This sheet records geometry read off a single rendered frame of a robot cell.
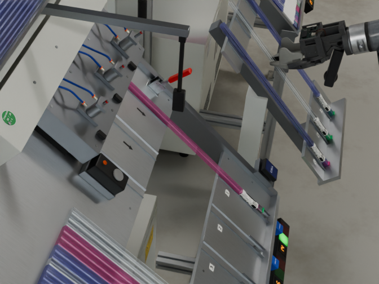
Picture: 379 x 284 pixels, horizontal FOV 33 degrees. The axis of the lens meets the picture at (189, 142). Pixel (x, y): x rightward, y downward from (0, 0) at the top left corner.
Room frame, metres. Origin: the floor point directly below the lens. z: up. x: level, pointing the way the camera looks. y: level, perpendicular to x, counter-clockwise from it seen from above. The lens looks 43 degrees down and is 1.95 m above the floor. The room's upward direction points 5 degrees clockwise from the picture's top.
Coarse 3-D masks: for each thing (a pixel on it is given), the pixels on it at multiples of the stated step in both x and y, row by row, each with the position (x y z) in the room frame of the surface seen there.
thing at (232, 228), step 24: (240, 168) 1.14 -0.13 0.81; (216, 192) 1.02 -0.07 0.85; (264, 192) 1.13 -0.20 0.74; (216, 216) 0.95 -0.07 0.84; (240, 216) 1.00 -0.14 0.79; (264, 216) 1.06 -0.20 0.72; (216, 240) 0.89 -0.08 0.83; (240, 240) 0.94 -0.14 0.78; (264, 240) 0.99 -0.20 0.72; (216, 264) 0.84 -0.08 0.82; (240, 264) 0.88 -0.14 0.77
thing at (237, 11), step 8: (232, 0) 1.43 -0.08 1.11; (232, 8) 1.42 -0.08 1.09; (240, 16) 1.42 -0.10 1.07; (248, 24) 1.42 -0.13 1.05; (256, 40) 1.41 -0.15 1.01; (264, 48) 1.41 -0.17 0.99; (272, 56) 1.41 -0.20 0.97; (280, 72) 1.40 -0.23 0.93; (288, 80) 1.39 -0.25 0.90; (296, 88) 1.40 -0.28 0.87; (296, 96) 1.39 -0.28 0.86; (304, 104) 1.38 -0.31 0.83; (312, 112) 1.39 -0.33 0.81; (328, 136) 1.37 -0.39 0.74
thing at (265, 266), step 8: (272, 200) 1.12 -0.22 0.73; (272, 208) 1.09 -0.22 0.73; (272, 216) 1.06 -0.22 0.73; (272, 224) 1.03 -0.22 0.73; (272, 232) 1.01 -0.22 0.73; (272, 240) 0.98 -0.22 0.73; (272, 248) 0.96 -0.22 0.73; (264, 256) 0.94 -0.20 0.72; (264, 264) 0.91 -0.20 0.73; (264, 272) 0.89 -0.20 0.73; (264, 280) 0.87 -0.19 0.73
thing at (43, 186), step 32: (128, 96) 1.08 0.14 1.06; (160, 96) 1.15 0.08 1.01; (128, 128) 1.00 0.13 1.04; (160, 128) 1.07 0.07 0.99; (32, 160) 0.78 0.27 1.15; (64, 160) 0.83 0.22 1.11; (128, 160) 0.93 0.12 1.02; (0, 192) 0.69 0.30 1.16; (32, 192) 0.73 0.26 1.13; (64, 192) 0.76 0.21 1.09; (96, 192) 0.81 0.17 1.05; (128, 192) 0.85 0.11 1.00; (0, 224) 0.64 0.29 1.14; (32, 224) 0.67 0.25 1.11; (96, 224) 0.75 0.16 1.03; (128, 224) 0.79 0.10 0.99; (0, 256) 0.59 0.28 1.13; (32, 256) 0.62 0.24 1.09
